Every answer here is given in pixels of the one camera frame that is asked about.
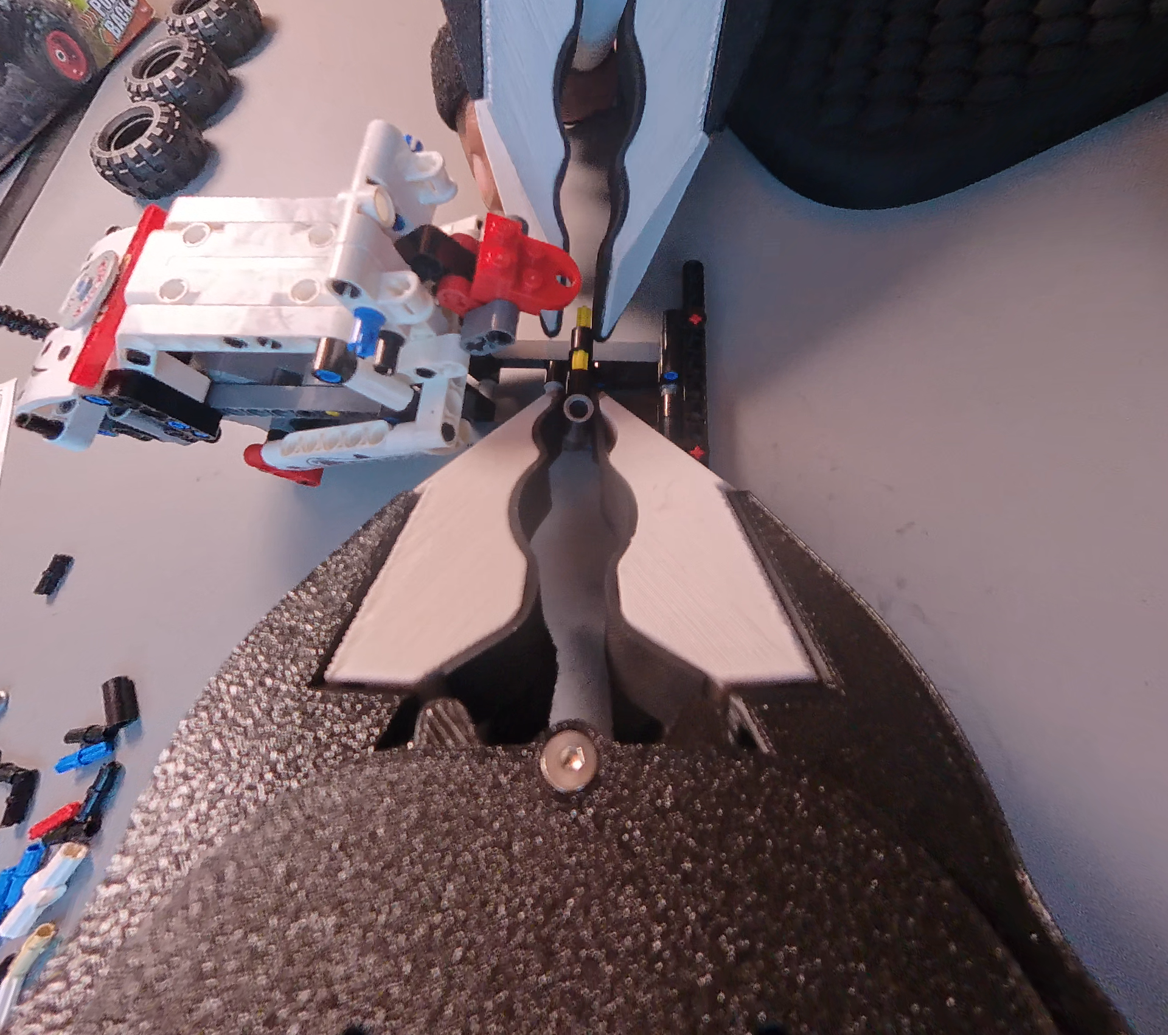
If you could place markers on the person's right hand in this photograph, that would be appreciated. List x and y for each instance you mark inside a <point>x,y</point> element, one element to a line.
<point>481,159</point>

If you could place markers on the pile of small brick pieces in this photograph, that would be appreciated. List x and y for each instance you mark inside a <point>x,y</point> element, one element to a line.
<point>46,862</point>

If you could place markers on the black toy tyre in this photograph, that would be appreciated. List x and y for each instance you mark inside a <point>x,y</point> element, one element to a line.
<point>219,22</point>
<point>182,81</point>
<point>151,154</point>

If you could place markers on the black cylindrical axle connector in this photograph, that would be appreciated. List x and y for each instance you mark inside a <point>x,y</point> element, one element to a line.
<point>578,433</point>

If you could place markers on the person's right forearm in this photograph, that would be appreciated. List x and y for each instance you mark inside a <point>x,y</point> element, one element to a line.
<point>958,31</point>

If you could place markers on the yellow axle rod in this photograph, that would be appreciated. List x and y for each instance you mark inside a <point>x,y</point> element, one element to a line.
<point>578,364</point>

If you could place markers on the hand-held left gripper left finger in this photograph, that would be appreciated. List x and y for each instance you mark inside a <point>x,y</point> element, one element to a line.
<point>438,579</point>

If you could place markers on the toy truck set box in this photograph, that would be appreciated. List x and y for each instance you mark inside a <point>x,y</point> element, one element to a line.
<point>46,4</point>

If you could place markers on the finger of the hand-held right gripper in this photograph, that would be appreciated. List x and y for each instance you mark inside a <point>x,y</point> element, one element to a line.
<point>520,49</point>
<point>680,77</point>

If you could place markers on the small black pin connector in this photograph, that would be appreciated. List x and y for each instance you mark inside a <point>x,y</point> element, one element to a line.
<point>53,574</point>

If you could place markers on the white brick toy truck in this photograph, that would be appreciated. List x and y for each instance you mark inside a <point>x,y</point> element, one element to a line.
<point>246,268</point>

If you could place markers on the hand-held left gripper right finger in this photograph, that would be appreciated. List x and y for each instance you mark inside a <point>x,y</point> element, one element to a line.
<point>712,579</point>

